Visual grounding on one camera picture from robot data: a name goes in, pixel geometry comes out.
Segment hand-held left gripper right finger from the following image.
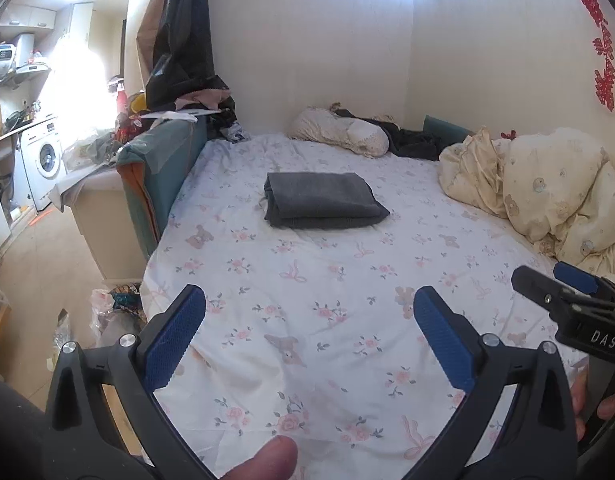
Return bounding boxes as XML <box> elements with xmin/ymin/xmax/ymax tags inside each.
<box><xmin>400</xmin><ymin>285</ymin><xmax>581</xmax><ymax>480</ymax></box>

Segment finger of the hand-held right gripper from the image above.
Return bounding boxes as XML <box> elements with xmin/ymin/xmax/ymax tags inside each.
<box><xmin>553</xmin><ymin>261</ymin><xmax>615</xmax><ymax>306</ymax></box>
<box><xmin>511</xmin><ymin>266</ymin><xmax>595</xmax><ymax>318</ymax></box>

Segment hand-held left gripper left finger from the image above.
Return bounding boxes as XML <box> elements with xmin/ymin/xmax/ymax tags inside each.
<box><xmin>46</xmin><ymin>284</ymin><xmax>223</xmax><ymax>480</ymax></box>

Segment grey pants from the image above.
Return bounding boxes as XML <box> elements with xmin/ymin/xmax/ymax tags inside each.
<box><xmin>264</xmin><ymin>172</ymin><xmax>391</xmax><ymax>231</ymax></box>

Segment person's right hand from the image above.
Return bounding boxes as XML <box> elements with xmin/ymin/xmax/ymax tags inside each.
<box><xmin>570</xmin><ymin>372</ymin><xmax>615</xmax><ymax>443</ymax></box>

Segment person's left hand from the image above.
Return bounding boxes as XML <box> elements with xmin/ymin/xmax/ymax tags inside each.
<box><xmin>222</xmin><ymin>435</ymin><xmax>299</xmax><ymax>480</ymax></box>

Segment clear plastic bag of rubbish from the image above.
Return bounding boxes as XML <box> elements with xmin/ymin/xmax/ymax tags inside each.
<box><xmin>90</xmin><ymin>282</ymin><xmax>148</xmax><ymax>351</ymax></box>

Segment light wooden board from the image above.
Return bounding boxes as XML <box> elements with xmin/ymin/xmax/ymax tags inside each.
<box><xmin>100</xmin><ymin>382</ymin><xmax>148</xmax><ymax>466</ymax></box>

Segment cream duvet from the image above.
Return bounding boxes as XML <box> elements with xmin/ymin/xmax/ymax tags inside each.
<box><xmin>437</xmin><ymin>126</ymin><xmax>615</xmax><ymax>276</ymax></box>

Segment white cabinet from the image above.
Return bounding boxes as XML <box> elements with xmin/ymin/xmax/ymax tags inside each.
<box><xmin>70</xmin><ymin>167</ymin><xmax>150</xmax><ymax>281</ymax></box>

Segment bed with floral sheet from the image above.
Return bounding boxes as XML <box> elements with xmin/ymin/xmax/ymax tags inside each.
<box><xmin>140</xmin><ymin>132</ymin><xmax>588</xmax><ymax>480</ymax></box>

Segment teal and orange blanket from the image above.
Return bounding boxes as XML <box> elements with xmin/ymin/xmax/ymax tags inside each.
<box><xmin>116</xmin><ymin>119</ymin><xmax>208</xmax><ymax>261</ymax></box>

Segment teal cushion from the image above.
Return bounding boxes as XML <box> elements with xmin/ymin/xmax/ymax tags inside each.
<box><xmin>422</xmin><ymin>114</ymin><xmax>475</xmax><ymax>148</ymax></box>

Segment dark clothes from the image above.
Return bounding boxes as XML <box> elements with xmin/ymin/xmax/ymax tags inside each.
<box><xmin>332</xmin><ymin>108</ymin><xmax>445</xmax><ymax>162</ymax></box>

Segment dark patterned cloth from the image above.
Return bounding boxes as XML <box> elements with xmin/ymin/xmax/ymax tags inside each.
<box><xmin>220</xmin><ymin>120</ymin><xmax>250</xmax><ymax>142</ymax></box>

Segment white washing machine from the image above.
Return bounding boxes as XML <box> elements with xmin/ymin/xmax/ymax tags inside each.
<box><xmin>18</xmin><ymin>117</ymin><xmax>68</xmax><ymax>211</ymax></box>

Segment white papers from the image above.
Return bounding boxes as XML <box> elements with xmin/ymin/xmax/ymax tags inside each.
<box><xmin>140</xmin><ymin>110</ymin><xmax>223</xmax><ymax>125</ymax></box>

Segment cream pillow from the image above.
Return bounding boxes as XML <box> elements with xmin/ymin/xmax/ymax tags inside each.
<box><xmin>287</xmin><ymin>106</ymin><xmax>389</xmax><ymax>157</ymax></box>

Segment pink cloth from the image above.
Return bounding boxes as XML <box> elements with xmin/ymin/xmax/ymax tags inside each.
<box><xmin>174</xmin><ymin>87</ymin><xmax>230</xmax><ymax>111</ymax></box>

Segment black plastic bag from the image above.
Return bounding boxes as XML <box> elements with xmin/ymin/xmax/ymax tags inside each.
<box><xmin>137</xmin><ymin>0</ymin><xmax>236</xmax><ymax>111</ymax></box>

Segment white water heater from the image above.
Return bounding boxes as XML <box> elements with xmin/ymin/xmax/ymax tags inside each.
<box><xmin>0</xmin><ymin>32</ymin><xmax>35</xmax><ymax>73</ymax></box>

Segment red paper wall decoration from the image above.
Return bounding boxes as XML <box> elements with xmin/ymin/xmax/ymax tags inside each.
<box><xmin>577</xmin><ymin>0</ymin><xmax>615</xmax><ymax>112</ymax></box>

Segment white wall cupboards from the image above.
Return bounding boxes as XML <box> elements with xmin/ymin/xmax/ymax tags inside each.
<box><xmin>0</xmin><ymin>2</ymin><xmax>95</xmax><ymax>41</ymax></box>

